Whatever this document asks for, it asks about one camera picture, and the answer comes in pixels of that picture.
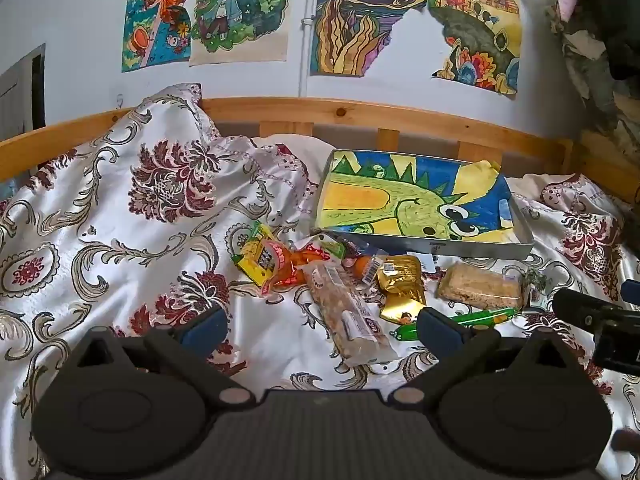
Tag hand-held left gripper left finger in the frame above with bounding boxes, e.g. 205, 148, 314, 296
67, 305, 257, 407

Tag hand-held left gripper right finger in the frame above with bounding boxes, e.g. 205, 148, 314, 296
387, 307, 576, 407

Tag green stick packet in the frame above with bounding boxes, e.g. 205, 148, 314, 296
395, 307, 518, 343

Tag small green leafy packet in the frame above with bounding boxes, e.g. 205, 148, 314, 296
522, 267, 553, 313

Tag square rice crisp bar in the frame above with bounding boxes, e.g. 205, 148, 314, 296
436, 262, 526, 311

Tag gold foil snack packet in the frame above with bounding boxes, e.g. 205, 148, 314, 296
375, 255, 428, 324

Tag yellow snack packet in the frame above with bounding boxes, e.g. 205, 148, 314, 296
235, 221, 286, 288

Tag long granola bar clear wrapper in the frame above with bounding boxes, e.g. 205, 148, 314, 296
302, 260, 396, 366

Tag orange snack bag red label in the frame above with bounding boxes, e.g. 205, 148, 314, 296
262, 237, 351, 296

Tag metal tray with dinosaur drawing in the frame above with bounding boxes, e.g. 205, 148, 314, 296
311, 150, 536, 261

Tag floral satin blanket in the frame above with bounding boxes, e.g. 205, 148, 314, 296
0, 82, 640, 480

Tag wooden bed headboard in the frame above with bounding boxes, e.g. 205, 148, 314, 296
0, 97, 640, 206

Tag hanging patterned clothes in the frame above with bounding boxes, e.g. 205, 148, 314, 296
545, 0, 640, 161

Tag dark doorway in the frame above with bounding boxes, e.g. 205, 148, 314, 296
0, 44, 47, 133

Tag white wall pipe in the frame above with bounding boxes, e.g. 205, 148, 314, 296
299, 0, 313, 98

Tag wall poster colourful landscape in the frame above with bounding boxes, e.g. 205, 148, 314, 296
427, 0, 523, 97

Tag wall poster orange-haired figure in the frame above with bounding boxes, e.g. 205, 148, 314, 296
121, 0, 203, 73

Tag wall poster blond cartoon figure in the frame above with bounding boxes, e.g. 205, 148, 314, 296
188, 0, 292, 67

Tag wall poster swirling plants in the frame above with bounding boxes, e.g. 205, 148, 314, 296
310, 0, 431, 77

